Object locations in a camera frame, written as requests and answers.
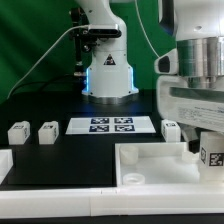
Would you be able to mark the white sheet with markers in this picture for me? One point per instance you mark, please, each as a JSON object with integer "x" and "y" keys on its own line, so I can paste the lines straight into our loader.
{"x": 110, "y": 125}

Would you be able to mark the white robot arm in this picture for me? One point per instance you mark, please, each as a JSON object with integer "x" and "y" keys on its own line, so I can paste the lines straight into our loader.
{"x": 190, "y": 87}

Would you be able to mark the white front fence bar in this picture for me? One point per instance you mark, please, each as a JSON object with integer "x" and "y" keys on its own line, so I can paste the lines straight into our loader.
{"x": 142, "y": 200}

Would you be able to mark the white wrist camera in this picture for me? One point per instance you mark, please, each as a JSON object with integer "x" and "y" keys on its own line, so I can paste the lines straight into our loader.
{"x": 167, "y": 64}

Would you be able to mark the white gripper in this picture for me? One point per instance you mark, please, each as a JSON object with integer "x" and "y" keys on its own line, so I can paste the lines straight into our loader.
{"x": 203, "y": 108}

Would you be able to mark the white left fence piece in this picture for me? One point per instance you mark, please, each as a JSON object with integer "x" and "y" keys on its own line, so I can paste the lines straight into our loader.
{"x": 6, "y": 163}

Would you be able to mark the white square tabletop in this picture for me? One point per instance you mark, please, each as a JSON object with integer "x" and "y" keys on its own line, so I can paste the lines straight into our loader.
{"x": 161, "y": 164}

